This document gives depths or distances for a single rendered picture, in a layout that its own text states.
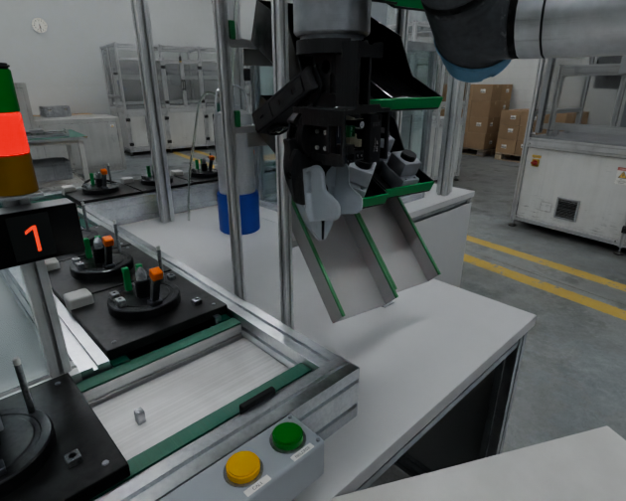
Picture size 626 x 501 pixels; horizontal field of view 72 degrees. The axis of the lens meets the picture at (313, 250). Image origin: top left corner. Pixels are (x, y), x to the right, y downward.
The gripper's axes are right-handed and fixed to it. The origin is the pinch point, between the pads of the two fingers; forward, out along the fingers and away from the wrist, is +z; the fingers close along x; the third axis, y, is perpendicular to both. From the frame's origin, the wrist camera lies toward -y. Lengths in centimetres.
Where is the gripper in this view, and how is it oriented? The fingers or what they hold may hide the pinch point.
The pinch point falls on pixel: (316, 228)
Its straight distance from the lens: 51.2
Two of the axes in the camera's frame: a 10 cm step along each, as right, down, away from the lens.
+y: 6.9, 2.7, -6.8
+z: 0.0, 9.3, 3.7
